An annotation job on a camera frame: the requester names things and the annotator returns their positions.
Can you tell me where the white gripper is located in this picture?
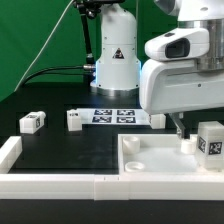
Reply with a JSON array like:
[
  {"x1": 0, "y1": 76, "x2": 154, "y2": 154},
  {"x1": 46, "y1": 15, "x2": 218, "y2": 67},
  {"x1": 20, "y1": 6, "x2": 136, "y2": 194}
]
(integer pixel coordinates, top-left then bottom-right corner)
[{"x1": 139, "y1": 59, "x2": 224, "y2": 139}]

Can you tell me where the white square tabletop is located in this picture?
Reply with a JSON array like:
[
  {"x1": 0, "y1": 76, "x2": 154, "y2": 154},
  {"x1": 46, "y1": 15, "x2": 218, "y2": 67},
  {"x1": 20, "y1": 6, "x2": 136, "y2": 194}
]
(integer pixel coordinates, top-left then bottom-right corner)
[{"x1": 118, "y1": 134, "x2": 224, "y2": 174}]

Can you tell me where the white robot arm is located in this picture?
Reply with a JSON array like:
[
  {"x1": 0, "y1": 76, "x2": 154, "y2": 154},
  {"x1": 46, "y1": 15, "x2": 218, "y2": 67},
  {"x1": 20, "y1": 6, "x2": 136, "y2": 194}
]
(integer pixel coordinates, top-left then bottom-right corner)
[{"x1": 91, "y1": 0, "x2": 224, "y2": 138}]

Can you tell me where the white fiducial marker sheet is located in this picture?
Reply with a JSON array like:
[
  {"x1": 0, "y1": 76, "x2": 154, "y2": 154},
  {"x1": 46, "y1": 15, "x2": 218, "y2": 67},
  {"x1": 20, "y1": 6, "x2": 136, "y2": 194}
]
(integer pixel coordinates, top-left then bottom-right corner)
[{"x1": 68, "y1": 107, "x2": 151, "y2": 126}]

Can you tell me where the white U-shaped fence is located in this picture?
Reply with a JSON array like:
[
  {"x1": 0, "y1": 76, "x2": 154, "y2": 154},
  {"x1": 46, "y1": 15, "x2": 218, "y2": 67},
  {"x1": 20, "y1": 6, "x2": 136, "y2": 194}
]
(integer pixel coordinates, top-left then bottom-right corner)
[{"x1": 0, "y1": 136, "x2": 224, "y2": 200}]

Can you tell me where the black cable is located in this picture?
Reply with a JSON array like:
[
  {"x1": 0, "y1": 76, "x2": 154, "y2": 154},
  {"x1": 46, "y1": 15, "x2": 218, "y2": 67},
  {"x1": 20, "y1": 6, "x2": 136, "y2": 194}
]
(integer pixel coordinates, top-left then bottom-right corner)
[{"x1": 20, "y1": 65, "x2": 98, "y2": 87}]

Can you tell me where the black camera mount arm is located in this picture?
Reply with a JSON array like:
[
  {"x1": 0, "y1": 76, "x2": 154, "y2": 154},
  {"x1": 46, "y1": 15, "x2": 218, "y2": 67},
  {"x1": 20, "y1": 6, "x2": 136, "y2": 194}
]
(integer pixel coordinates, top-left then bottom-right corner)
[{"x1": 73, "y1": 0, "x2": 101, "y2": 72}]

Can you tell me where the white cable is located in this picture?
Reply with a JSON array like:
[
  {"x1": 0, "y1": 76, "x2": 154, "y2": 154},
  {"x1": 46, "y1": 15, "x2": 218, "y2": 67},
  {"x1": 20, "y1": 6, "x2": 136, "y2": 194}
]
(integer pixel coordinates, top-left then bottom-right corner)
[{"x1": 13, "y1": 0, "x2": 75, "y2": 93}]

